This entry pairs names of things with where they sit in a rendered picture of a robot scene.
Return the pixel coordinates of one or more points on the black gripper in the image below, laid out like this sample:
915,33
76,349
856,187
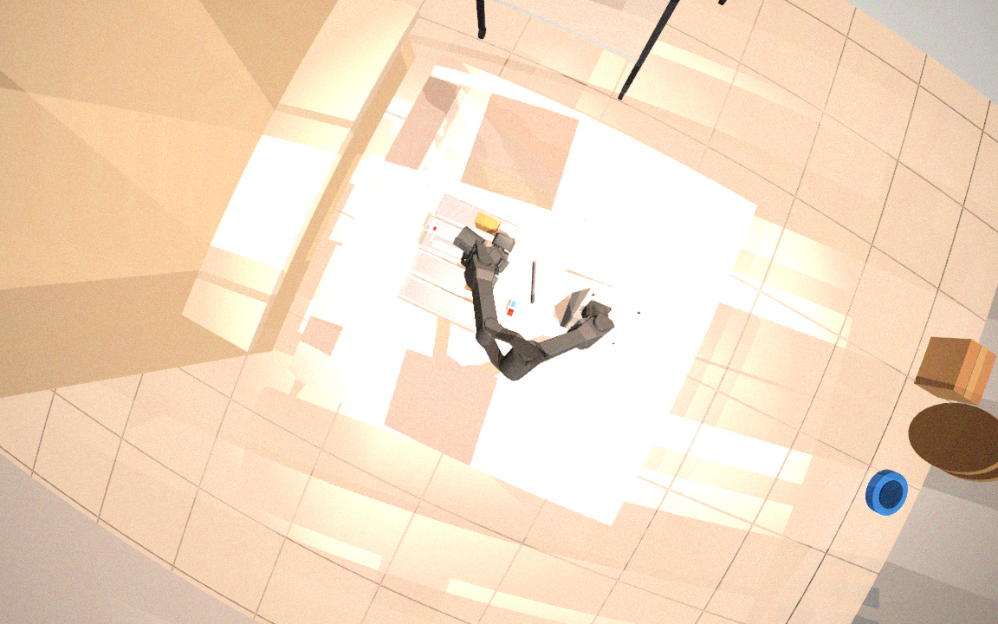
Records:
503,242

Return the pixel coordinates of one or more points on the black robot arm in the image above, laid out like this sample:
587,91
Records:
480,264

